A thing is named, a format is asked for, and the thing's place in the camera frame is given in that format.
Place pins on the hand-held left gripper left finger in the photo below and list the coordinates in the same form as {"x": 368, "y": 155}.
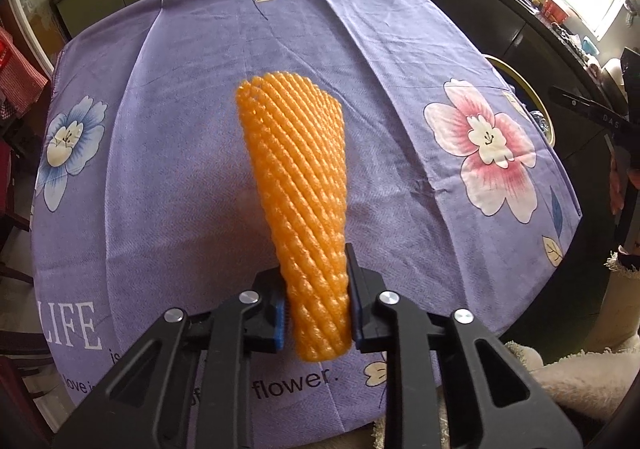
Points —
{"x": 279, "y": 324}

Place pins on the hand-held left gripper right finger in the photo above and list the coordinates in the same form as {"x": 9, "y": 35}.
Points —
{"x": 356, "y": 316}

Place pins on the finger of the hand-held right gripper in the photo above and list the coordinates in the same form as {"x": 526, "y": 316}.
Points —
{"x": 585, "y": 106}

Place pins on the blue bin with yellow rim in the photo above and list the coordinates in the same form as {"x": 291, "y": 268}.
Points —
{"x": 545, "y": 121}

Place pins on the orange foam fruit net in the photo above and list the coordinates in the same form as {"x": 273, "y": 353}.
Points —
{"x": 295, "y": 179}

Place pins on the blue plastic container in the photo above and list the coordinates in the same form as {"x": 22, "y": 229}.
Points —
{"x": 590, "y": 46}

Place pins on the red plastic basket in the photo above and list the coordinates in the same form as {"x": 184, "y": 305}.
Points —
{"x": 556, "y": 9}

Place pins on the purple floral tablecloth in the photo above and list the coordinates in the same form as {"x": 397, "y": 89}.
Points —
{"x": 400, "y": 54}

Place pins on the white fluffy towel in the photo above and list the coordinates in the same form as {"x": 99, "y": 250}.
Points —
{"x": 590, "y": 379}

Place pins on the red checked cloth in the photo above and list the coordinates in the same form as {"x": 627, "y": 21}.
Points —
{"x": 20, "y": 74}

